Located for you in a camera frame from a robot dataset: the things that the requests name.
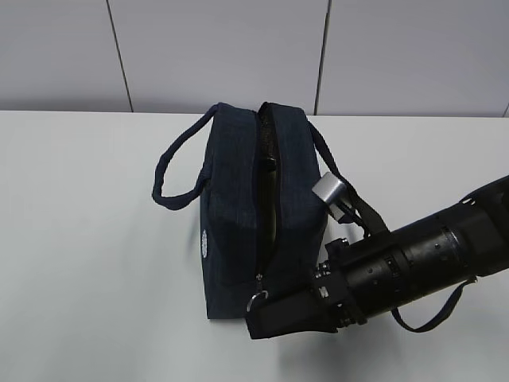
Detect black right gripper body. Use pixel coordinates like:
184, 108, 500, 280
313, 232, 406, 326

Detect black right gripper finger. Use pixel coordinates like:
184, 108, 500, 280
245, 289, 337, 339

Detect navy insulated lunch bag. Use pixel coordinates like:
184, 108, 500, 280
151, 101, 389, 321

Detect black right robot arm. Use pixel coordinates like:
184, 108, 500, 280
246, 173, 508, 339

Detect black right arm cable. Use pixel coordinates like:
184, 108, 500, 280
390, 276, 478, 333

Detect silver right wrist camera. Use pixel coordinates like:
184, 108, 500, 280
312, 172, 349, 205

